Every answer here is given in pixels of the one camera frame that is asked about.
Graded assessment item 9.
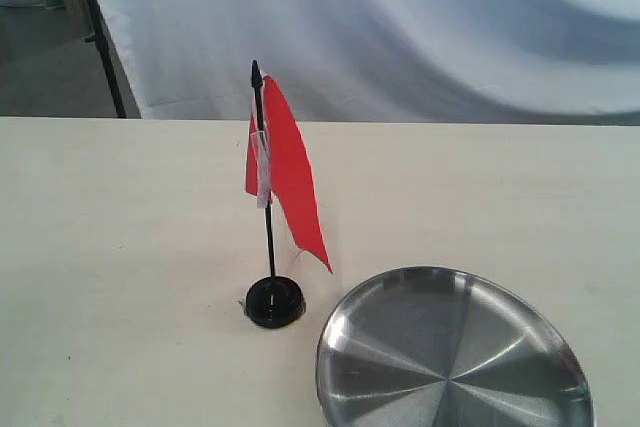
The red flag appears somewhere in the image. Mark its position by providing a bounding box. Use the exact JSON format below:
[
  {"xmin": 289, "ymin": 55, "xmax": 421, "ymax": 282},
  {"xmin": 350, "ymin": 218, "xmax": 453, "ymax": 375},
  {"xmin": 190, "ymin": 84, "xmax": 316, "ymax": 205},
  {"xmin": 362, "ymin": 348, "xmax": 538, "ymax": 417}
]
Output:
[{"xmin": 245, "ymin": 62, "xmax": 331, "ymax": 268}]

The black round flag base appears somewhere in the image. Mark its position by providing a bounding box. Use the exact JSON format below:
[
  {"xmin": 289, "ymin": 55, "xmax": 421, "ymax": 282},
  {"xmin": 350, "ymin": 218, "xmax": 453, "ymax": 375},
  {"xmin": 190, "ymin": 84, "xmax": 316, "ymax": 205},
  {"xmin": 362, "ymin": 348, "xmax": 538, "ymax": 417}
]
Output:
[{"xmin": 244, "ymin": 276, "xmax": 306, "ymax": 330}]

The round stainless steel plate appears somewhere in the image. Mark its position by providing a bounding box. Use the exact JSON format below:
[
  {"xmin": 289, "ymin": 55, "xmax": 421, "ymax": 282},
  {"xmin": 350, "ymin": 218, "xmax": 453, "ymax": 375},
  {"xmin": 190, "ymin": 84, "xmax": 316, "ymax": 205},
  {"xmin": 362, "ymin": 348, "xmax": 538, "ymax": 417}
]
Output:
[{"xmin": 315, "ymin": 266, "xmax": 596, "ymax": 426}]

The white backdrop cloth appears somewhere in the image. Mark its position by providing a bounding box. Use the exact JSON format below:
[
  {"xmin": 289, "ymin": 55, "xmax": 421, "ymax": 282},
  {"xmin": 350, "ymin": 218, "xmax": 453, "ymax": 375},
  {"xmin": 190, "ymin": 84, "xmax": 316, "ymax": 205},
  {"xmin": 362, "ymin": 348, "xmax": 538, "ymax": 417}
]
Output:
[{"xmin": 97, "ymin": 0, "xmax": 639, "ymax": 125}]

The black backdrop stand pole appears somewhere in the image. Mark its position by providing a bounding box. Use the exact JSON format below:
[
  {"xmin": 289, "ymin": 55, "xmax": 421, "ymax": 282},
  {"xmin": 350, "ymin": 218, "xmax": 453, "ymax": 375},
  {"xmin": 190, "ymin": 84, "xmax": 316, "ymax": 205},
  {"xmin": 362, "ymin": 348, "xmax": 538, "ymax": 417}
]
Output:
[{"xmin": 85, "ymin": 0, "xmax": 127, "ymax": 119}]

